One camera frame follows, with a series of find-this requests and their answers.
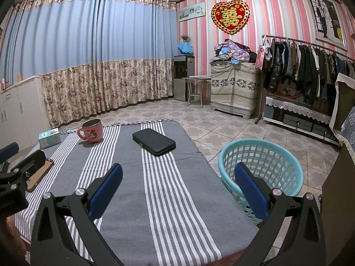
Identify person's left hand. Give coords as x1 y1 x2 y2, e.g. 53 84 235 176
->
0 217 27 261

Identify teal plastic basket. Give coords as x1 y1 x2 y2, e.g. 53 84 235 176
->
218 139 303 225

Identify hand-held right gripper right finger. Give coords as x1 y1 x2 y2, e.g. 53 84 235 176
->
233 162 326 266

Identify dark board with white cloth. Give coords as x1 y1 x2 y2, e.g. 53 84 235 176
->
330 73 355 133

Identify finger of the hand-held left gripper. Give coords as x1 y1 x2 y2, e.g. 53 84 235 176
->
0 143 20 162
11 150 46 176

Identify brown phone case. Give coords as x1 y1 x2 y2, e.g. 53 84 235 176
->
26 158 54 192

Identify framed wall picture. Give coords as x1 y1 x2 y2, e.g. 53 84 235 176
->
308 0 348 51

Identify cabinet under patterned cloth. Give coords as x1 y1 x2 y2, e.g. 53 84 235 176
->
210 62 262 120

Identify black zipper case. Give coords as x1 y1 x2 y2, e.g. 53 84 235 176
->
132 128 176 157

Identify grey water dispenser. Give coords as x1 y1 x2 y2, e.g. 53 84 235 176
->
173 55 195 102

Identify brown wooden furniture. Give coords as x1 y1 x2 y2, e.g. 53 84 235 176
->
322 144 355 266

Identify metal clothes rack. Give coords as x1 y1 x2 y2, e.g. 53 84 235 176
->
255 35 355 125

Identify blue and floral curtain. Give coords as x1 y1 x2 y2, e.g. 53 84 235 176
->
0 0 178 128

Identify low cabinet with lace cloth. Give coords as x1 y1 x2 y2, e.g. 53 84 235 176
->
263 96 340 145

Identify pink mug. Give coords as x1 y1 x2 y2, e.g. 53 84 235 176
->
77 119 104 144

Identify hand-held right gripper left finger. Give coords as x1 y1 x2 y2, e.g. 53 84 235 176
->
31 164 124 266

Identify grey striped tablecloth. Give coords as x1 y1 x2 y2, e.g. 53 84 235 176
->
14 119 260 266

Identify blue floral lace cloth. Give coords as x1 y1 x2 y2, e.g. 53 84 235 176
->
340 113 355 167

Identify white cabinet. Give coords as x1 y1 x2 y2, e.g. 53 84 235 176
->
0 75 52 150

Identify red heart wall decoration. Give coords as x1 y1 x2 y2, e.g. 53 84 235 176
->
211 1 250 35

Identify blue cloth cover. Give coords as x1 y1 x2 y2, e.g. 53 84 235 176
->
177 42 194 56

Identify pink hanging bag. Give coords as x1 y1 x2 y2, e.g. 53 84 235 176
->
254 39 270 70

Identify pile of clothes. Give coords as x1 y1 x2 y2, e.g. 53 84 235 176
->
209 39 258 66

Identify blue and white tissue box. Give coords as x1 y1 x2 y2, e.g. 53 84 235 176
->
38 128 61 149

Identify wall calendar poster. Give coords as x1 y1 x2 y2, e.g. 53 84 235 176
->
178 2 206 23

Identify row of hanging clothes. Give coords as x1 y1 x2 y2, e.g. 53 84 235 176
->
263 39 355 107

